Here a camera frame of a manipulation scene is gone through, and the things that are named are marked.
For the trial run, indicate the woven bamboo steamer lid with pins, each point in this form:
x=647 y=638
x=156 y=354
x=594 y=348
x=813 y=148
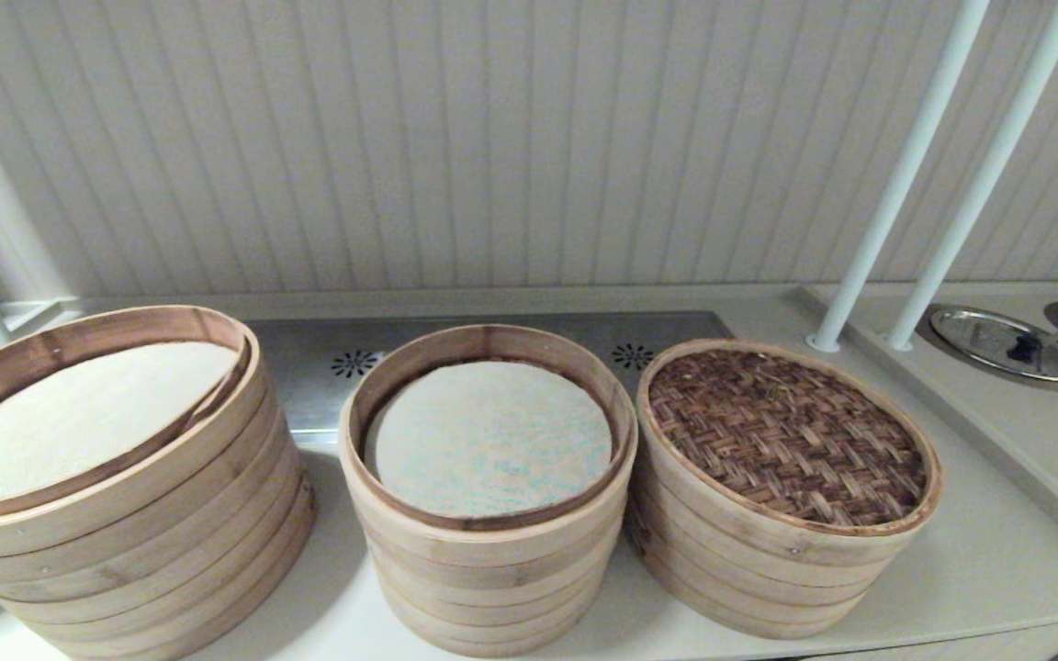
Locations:
x=786 y=431

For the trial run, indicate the white cloth steamer liner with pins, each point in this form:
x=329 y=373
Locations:
x=79 y=413
x=492 y=441

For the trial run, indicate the white base bracket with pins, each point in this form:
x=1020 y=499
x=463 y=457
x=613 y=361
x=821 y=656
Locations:
x=38 y=312

